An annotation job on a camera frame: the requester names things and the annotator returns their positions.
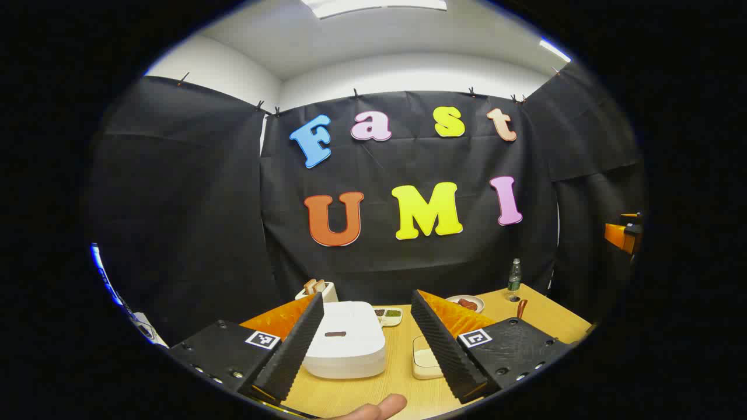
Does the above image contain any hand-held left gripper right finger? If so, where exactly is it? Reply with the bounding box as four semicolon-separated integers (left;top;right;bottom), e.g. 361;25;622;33
410;289;575;404

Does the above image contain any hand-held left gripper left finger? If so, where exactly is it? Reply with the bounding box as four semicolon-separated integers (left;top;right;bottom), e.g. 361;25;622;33
169;292;325;404

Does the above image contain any clear container of rice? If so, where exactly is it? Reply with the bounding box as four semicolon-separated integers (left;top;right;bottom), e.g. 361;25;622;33
411;335;445;380

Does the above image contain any white rice cooker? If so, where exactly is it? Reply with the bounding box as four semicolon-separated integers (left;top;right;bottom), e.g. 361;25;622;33
302;301;387;380

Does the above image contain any white round plate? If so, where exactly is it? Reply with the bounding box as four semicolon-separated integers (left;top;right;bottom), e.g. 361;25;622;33
445;295;485;314

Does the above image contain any white toaster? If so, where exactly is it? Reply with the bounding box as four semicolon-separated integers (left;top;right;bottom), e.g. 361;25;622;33
295;281;339;304

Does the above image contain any white side desk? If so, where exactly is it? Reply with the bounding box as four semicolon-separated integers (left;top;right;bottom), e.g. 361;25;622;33
125;312;170;349

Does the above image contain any black backdrop cloth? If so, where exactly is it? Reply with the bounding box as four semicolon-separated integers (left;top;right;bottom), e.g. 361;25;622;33
88;61;647;348

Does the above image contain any narrow ceiling light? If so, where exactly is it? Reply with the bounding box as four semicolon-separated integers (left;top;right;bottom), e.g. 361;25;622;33
540;38;571;63

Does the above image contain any computer monitor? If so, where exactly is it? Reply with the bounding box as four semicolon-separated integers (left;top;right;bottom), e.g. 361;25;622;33
90;244;126;307

